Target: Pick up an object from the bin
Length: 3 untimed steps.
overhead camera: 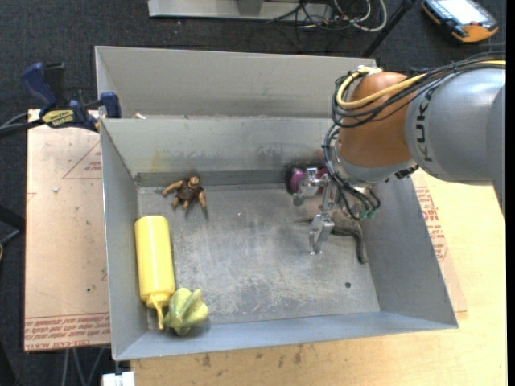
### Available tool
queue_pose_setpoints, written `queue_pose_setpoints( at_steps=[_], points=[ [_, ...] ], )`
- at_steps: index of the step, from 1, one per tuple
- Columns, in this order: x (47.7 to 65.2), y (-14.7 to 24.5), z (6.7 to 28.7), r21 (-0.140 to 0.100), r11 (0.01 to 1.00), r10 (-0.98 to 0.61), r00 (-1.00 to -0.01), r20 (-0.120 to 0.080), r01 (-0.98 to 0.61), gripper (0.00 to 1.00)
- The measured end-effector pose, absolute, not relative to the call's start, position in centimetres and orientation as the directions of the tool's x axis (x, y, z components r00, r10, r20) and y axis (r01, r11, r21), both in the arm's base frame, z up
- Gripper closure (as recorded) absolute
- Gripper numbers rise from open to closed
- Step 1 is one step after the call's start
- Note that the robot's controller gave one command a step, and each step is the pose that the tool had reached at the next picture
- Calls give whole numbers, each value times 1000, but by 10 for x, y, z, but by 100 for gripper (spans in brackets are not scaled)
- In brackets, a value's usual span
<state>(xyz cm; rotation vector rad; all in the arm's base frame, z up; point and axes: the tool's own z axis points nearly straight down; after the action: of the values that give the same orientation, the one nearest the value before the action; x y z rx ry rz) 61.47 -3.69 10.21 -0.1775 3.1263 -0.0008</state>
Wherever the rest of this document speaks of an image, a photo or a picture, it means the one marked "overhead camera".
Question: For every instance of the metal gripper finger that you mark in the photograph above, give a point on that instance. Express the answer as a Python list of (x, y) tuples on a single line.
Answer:
[(322, 227), (311, 179)]

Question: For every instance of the purple round object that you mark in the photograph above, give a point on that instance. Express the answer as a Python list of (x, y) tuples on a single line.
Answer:
[(295, 177)]

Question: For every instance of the grey metal bin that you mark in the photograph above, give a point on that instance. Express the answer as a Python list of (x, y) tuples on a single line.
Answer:
[(261, 264)]

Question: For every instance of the brown toy figure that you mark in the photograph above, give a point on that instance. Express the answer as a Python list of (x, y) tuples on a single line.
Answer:
[(188, 191)]

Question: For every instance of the yellow-green toy vegetable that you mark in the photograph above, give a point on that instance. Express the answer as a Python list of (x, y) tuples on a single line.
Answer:
[(186, 312)]

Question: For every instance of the yellow squeeze bottle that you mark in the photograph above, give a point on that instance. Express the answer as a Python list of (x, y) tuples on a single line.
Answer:
[(155, 255)]

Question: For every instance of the brown cardboard board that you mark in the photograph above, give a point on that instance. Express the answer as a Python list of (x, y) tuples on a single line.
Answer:
[(64, 235)]

